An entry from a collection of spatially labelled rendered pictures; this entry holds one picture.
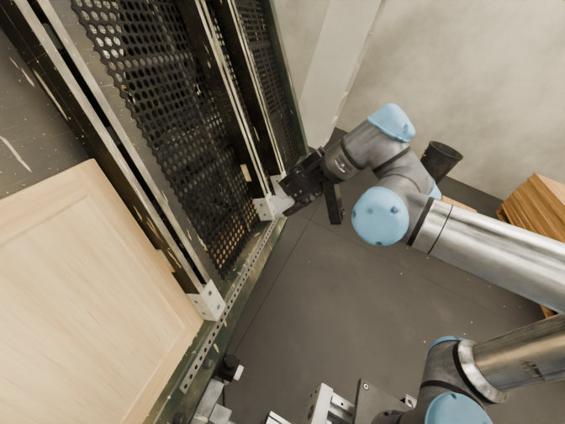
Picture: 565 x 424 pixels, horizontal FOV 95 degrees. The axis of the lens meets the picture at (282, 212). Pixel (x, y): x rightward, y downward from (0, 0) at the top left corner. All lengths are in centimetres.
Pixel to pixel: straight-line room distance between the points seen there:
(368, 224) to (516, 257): 16
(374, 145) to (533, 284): 28
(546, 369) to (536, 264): 30
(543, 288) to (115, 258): 73
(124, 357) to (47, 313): 21
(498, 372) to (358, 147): 49
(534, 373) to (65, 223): 89
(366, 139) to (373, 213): 17
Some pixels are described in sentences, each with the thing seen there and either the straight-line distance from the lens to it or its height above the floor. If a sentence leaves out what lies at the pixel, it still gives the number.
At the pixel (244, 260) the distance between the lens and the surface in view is 108.
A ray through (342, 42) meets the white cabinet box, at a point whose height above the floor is 147.
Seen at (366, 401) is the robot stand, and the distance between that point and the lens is 84.
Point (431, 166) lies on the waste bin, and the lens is 460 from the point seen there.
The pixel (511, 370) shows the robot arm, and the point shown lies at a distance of 68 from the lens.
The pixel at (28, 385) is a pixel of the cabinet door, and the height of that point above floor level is 113.
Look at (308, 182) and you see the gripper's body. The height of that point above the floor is 145.
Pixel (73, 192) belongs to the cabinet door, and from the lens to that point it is 67.
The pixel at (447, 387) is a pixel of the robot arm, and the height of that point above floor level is 125.
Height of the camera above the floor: 174
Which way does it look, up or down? 39 degrees down
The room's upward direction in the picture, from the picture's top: 20 degrees clockwise
